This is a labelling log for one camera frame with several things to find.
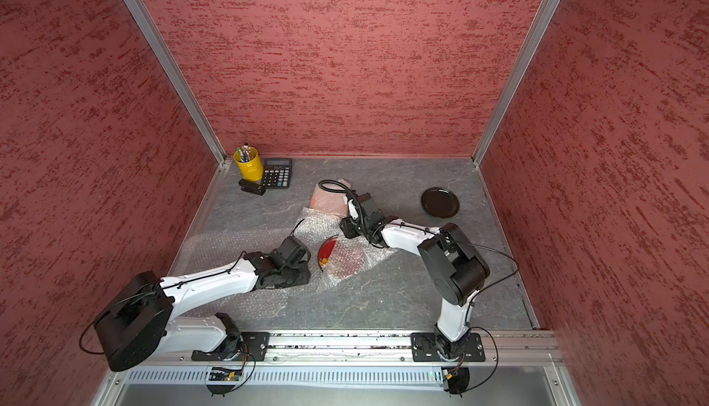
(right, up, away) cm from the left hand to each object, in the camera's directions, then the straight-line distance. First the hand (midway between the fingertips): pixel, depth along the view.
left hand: (304, 281), depth 86 cm
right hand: (+13, +16, +8) cm, 22 cm away
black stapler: (-27, +30, +23) cm, 46 cm away
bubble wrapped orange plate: (+6, +24, +17) cm, 30 cm away
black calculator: (-18, +36, +28) cm, 49 cm away
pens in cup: (-26, +43, +14) cm, 52 cm away
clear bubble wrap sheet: (-37, +8, +6) cm, 38 cm away
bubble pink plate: (+10, +8, +3) cm, 13 cm away
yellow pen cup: (-26, +37, +22) cm, 50 cm away
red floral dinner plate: (+6, +9, +2) cm, 11 cm away
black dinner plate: (+49, +24, +19) cm, 58 cm away
